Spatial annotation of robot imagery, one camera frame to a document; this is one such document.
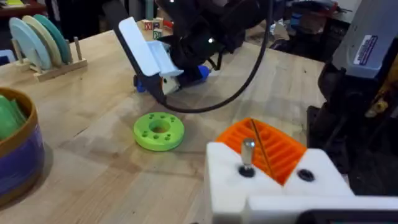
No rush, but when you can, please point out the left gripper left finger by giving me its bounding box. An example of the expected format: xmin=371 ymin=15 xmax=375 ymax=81
xmin=204 ymin=118 xmax=283 ymax=224

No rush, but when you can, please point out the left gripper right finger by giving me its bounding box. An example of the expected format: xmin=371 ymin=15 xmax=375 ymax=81
xmin=252 ymin=119 xmax=356 ymax=197

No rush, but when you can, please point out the blue electric screwdriver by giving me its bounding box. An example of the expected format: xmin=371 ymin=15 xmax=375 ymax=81
xmin=133 ymin=63 xmax=213 ymax=95

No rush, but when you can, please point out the silver screw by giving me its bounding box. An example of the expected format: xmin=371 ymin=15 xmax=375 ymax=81
xmin=238 ymin=138 xmax=256 ymax=179

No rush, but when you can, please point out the green disc with holes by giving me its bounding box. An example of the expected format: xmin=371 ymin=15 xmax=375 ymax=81
xmin=132 ymin=111 xmax=185 ymax=152

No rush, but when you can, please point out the heap of letter toy blocks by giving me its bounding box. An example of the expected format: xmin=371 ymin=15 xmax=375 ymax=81
xmin=140 ymin=17 xmax=174 ymax=40

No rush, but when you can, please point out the wooden peg rack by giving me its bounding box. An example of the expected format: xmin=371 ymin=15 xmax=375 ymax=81
xmin=11 ymin=36 xmax=89 ymax=83

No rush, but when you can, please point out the teal plate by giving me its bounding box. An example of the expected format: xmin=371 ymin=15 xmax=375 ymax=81
xmin=32 ymin=13 xmax=73 ymax=65

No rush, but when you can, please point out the cream plate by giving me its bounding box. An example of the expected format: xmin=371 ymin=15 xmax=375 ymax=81
xmin=21 ymin=14 xmax=63 ymax=68

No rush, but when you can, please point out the light blue plate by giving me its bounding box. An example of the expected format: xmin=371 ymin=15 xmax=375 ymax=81
xmin=8 ymin=17 xmax=52 ymax=71

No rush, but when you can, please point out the purple and brown toy tub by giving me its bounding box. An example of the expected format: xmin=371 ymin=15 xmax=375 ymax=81
xmin=0 ymin=86 xmax=45 ymax=207

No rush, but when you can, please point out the black cable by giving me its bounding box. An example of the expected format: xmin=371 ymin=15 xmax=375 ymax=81
xmin=160 ymin=0 xmax=275 ymax=114

